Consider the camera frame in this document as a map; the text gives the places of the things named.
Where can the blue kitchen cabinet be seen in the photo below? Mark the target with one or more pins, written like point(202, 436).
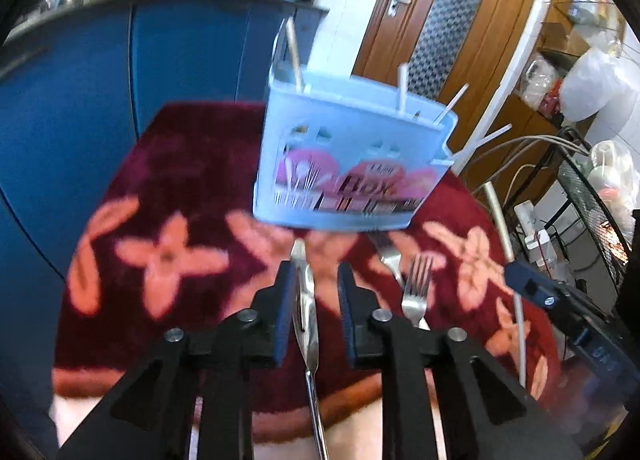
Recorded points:
point(75, 115)

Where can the white chopstick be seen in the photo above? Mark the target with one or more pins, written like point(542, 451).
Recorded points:
point(521, 340)

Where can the wooden chopstick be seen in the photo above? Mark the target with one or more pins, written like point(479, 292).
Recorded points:
point(295, 55)

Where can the grey metal tube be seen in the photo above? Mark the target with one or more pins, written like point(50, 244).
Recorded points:
point(497, 220)

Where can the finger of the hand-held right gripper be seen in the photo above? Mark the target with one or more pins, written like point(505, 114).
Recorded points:
point(535, 285)

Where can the large white plastic bag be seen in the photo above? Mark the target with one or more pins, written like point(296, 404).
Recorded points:
point(600, 85)

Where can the light blue utensil box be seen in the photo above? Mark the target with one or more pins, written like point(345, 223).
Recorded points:
point(350, 140)

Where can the clear plastic bag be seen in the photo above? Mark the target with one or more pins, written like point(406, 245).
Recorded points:
point(537, 83)
point(612, 175)

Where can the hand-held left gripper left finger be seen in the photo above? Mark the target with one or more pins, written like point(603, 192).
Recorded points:
point(285, 310)

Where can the wooden shelf unit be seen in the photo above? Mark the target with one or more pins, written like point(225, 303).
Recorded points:
point(565, 0)

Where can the metal table knife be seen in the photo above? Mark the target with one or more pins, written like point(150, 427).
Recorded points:
point(305, 335)

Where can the white power adapter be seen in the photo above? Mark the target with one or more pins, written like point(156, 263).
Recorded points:
point(535, 235)

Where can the red floral blanket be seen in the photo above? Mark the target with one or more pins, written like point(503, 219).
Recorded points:
point(200, 165)

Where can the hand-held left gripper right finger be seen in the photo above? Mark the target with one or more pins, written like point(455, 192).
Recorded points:
point(346, 310)

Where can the metal fork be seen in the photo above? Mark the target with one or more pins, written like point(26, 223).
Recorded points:
point(385, 252)
point(417, 285)

